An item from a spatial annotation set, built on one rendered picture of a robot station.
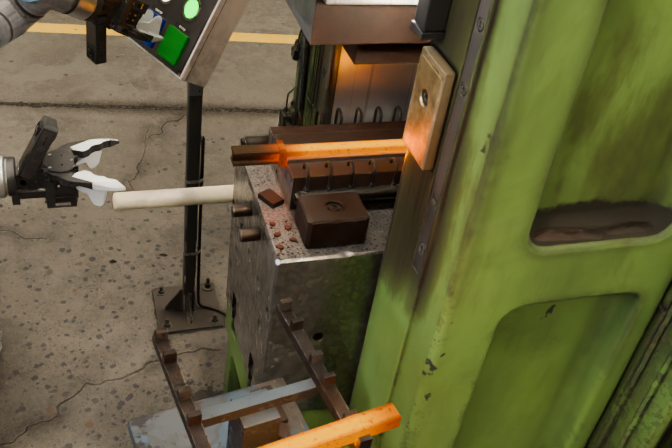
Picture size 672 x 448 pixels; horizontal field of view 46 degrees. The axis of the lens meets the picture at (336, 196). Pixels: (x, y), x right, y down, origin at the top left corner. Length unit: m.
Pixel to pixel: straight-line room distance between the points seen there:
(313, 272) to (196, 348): 1.09
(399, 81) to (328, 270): 0.51
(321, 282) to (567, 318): 0.45
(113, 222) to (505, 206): 2.01
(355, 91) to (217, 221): 1.32
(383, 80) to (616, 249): 0.69
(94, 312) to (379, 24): 1.55
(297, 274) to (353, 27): 0.46
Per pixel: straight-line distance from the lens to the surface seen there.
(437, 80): 1.19
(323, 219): 1.45
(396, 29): 1.42
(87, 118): 3.54
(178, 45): 1.89
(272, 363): 1.65
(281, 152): 1.55
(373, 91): 1.79
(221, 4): 1.85
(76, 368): 2.49
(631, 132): 1.29
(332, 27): 1.37
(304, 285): 1.51
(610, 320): 1.56
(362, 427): 1.18
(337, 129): 1.71
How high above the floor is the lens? 1.88
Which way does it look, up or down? 36 degrees down
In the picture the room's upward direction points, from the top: 10 degrees clockwise
